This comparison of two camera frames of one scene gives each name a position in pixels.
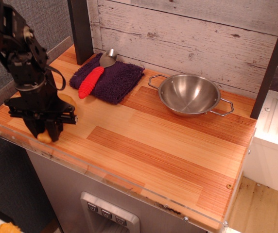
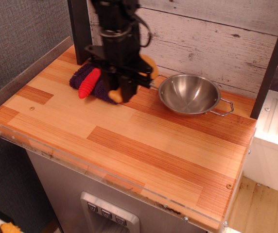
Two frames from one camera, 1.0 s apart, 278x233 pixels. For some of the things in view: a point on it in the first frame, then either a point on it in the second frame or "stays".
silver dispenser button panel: x=103 y=216 stays
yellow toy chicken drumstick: x=43 y=136 to x=116 y=95
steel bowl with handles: x=190 y=94 stays
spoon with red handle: x=107 y=58 stays
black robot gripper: x=35 y=103 to x=121 y=55
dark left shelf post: x=78 y=10 stays
